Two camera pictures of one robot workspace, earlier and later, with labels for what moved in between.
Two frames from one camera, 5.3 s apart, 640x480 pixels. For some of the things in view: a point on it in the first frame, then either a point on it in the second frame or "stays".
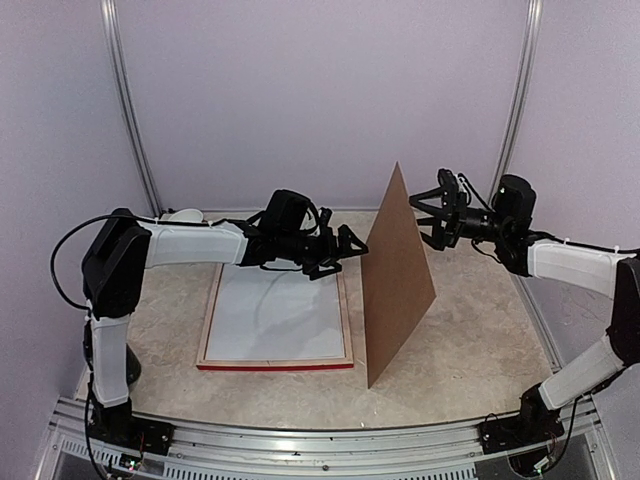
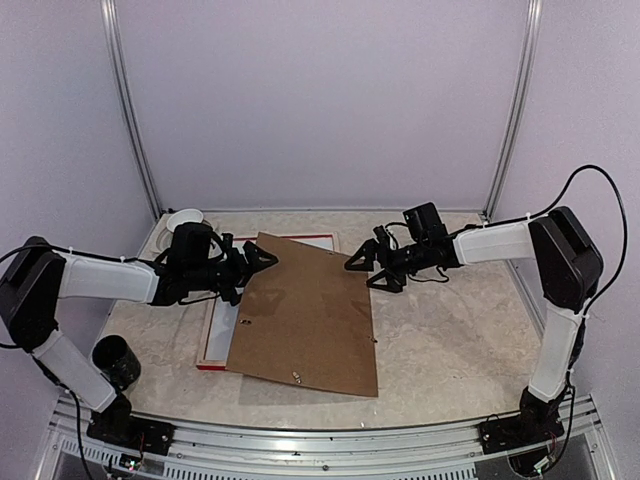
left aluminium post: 109,9 stays
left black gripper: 344,250 -> 243,272
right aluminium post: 530,39 stays
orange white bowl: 183,215 stays
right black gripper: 457,206 -> 370,248
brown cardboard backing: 396,279 -> 306,319
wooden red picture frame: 294,364 -> 222,316
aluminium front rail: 571,442 stays
